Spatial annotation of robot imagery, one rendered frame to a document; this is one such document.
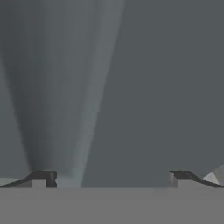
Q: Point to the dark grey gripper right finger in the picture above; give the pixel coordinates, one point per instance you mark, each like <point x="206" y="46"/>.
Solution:
<point x="182" y="176"/>

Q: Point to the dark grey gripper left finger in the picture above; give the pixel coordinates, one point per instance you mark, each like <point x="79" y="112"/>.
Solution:
<point x="43" y="176"/>

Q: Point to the grey cabinet door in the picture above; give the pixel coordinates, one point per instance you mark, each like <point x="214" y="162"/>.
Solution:
<point x="61" y="87"/>
<point x="163" y="87"/>

